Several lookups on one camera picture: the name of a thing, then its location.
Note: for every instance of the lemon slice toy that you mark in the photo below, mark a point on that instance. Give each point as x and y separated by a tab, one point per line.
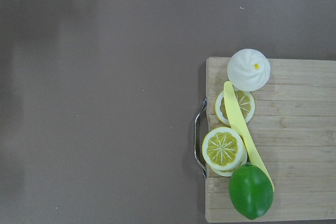
246	103
224	151

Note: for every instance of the green lime toy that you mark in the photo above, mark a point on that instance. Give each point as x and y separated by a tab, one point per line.
250	191

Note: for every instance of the white steamed bun toy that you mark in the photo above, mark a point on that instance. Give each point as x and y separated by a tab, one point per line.
248	70

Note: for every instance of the lower lemon slice toy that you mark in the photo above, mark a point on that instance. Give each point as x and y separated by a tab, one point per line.
224	151

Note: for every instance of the metal cutting board handle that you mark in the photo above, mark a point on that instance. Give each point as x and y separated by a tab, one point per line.
196	138

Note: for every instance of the wooden cutting board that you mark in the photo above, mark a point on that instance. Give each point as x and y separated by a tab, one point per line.
293	128

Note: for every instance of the upper lemon slice toy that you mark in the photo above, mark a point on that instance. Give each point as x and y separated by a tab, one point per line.
246	103

